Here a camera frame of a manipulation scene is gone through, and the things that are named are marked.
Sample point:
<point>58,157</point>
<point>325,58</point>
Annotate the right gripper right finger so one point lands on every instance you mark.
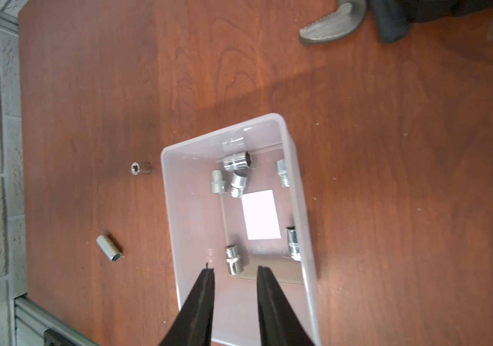
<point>278,324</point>

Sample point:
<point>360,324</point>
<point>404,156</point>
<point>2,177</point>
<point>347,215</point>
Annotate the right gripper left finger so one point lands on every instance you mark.
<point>193,325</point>

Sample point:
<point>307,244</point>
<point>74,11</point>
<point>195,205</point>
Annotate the short silver socket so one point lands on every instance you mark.
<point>234,260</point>

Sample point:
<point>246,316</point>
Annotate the translucent plastic storage box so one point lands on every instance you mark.
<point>202,224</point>

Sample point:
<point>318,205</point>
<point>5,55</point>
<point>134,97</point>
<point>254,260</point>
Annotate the white label in box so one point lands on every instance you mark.
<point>260,216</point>

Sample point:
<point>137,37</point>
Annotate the black plastic tool case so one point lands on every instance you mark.
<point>429,10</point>

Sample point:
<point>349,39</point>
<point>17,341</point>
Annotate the aluminium rail frame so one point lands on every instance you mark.
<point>35,326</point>

